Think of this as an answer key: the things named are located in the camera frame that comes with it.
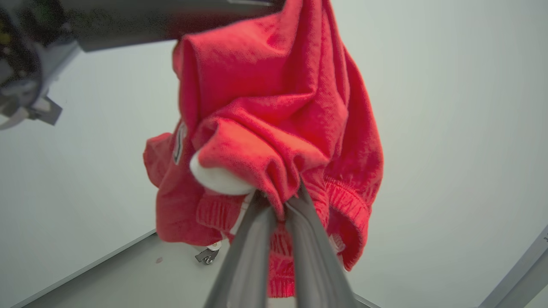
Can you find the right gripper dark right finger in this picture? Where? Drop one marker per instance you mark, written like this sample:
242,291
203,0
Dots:
312,256

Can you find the black caster wheel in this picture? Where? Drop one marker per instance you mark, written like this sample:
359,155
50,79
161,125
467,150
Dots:
206,256

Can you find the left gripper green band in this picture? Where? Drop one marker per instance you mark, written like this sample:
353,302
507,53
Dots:
25,51

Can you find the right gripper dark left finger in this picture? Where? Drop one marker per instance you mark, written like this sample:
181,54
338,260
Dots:
248,256

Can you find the red basketball jersey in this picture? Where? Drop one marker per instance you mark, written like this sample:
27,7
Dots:
265,85

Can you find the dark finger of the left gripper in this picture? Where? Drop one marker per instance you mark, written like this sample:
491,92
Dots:
150,21

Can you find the grey metal partition post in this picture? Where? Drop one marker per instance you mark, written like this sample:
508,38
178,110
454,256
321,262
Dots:
518,278

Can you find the grey metal partition rail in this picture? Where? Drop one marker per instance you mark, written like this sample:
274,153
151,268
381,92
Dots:
368,302
107,257

